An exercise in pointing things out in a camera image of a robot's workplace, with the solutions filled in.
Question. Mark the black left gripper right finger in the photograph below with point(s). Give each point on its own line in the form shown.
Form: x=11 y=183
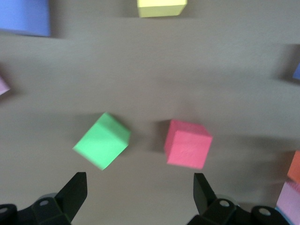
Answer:
x=206 y=201

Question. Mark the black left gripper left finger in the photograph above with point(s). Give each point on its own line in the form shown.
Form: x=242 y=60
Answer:
x=70 y=199

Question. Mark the pink foam cube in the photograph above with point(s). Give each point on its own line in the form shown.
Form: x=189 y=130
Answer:
x=290 y=201
x=3 y=86

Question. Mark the red foam cube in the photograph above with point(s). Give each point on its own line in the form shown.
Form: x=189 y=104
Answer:
x=187 y=147

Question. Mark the green foam cube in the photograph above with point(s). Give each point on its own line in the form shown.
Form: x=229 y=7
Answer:
x=102 y=140

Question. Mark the orange foam cube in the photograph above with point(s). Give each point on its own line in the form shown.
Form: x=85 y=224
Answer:
x=295 y=167

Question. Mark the purple foam cube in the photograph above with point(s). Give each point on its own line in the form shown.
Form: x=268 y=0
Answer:
x=297 y=72
x=23 y=16

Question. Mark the yellow foam cube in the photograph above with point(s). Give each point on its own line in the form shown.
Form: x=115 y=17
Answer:
x=161 y=8

